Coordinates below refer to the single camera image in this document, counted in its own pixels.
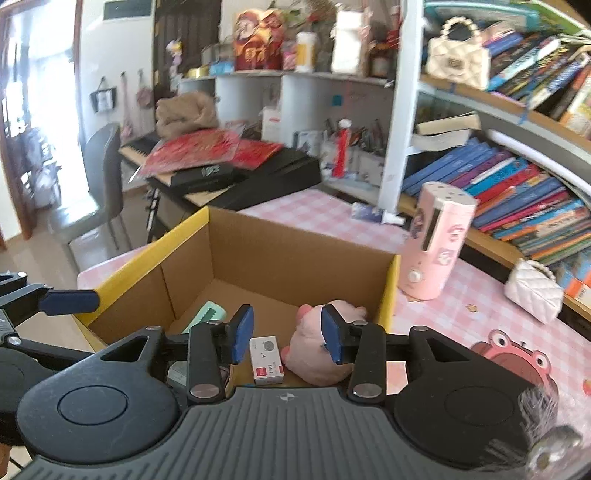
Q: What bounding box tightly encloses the dark wooden door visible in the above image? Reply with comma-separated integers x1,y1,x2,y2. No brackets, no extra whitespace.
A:
152,0,222,93

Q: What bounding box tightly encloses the brown fuzzy blanket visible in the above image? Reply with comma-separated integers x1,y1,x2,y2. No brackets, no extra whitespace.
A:
154,91,219,139

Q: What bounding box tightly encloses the teal flat book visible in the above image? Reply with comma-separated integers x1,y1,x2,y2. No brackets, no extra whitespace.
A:
425,0,532,29

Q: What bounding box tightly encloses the white paper roll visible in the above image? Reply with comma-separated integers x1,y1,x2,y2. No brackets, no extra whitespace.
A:
485,129,591,199

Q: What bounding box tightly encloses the pink checkered tablecloth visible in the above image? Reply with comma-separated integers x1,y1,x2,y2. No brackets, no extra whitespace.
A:
76,187,591,462

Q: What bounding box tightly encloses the thick beige paperback book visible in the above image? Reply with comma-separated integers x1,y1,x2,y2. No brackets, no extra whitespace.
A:
411,113,482,153

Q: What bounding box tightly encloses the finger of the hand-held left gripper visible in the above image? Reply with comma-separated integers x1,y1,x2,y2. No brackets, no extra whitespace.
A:
0,272,100,331
0,337,96,371

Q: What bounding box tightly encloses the pink cylindrical humidifier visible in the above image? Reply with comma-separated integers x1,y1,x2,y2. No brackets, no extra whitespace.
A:
398,181,478,301

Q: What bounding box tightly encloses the dried flower bunch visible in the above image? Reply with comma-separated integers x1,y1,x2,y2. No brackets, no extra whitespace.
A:
277,0,342,20

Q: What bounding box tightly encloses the mint green comb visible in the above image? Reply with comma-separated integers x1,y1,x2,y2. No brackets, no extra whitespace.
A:
181,301,227,334

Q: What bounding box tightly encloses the black flat box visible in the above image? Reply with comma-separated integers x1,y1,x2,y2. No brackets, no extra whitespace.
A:
171,162,234,193

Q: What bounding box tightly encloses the small white spray bottle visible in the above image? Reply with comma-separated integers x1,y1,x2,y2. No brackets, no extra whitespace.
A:
352,202,407,227

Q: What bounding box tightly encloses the brown cardboard box yellow rim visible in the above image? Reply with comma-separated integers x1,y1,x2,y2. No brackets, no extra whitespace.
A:
71,206,402,389

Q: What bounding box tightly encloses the small white quilted handbag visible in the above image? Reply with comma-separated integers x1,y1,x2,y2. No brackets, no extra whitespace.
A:
503,258,564,325

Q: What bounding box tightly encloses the white jar yellow label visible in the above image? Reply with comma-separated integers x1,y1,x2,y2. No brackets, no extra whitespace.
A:
295,31,317,73

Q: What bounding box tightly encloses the orange white small box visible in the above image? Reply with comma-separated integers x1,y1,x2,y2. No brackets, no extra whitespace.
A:
554,263,591,303

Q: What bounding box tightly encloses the black electronic keyboard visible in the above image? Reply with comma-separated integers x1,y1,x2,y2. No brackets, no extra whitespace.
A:
119,134,322,210

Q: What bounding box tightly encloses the red white toy dispenser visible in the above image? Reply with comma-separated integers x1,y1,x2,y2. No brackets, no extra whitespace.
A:
336,119,354,179

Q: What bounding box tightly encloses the white carton shaped container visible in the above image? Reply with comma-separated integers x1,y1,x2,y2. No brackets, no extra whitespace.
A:
331,9,370,75

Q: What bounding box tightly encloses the white wooden bookshelf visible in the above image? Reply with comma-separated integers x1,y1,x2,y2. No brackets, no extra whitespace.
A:
379,0,591,319

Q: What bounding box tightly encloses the grey chair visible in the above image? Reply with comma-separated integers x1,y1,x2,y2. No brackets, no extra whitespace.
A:
55,122,132,259

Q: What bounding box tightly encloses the large red paper decoration pack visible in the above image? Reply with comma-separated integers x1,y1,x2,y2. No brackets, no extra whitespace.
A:
139,130,241,178

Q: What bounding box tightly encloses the pink hanging wall bag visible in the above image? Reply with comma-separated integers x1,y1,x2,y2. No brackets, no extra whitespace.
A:
135,69,153,109

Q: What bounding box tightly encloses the metal keyboard stand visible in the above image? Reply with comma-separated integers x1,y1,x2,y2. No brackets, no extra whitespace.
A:
145,189,160,243

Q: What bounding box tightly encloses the white small eraser box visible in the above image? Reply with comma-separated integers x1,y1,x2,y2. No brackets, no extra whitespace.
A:
249,336,284,386

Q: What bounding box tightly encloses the small red paper decoration pack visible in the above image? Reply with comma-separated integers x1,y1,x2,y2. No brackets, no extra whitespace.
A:
231,138,284,169

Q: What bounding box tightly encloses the row of colourful thick books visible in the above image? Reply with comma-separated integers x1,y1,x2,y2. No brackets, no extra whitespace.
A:
480,23,591,139

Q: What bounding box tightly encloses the row of blue spined books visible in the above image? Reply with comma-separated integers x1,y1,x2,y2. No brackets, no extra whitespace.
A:
402,138,591,265

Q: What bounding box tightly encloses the black hanging wall pouch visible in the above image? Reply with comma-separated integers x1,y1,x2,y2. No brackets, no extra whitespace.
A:
90,78,116,113

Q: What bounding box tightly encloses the green flat book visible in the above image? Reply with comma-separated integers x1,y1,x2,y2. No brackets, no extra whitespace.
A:
526,0,587,34

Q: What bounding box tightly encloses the dark glass jar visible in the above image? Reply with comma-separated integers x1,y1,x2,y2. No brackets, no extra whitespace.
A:
372,44,389,78

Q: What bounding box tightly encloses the white pen holder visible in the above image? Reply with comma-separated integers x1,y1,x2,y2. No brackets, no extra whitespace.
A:
321,138,386,183

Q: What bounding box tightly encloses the white box red label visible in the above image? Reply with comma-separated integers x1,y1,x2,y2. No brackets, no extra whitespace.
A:
262,105,282,141

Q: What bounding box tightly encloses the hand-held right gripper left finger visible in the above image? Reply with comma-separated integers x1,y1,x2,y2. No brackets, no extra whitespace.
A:
46,305,255,407

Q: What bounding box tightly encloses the red couple figurine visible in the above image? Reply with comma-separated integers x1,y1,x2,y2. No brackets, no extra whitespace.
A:
234,9,284,71

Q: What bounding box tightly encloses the white cubby shelf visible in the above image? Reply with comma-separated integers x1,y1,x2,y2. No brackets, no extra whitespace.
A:
178,69,398,199

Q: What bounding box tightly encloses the pink plush toy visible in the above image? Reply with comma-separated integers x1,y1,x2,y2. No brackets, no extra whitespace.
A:
281,299,370,387

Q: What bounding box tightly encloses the cream handbag pearl handle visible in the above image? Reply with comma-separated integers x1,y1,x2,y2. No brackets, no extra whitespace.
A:
425,16,491,91

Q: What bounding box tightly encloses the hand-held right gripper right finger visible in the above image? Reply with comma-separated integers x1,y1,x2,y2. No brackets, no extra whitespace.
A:
322,305,518,406

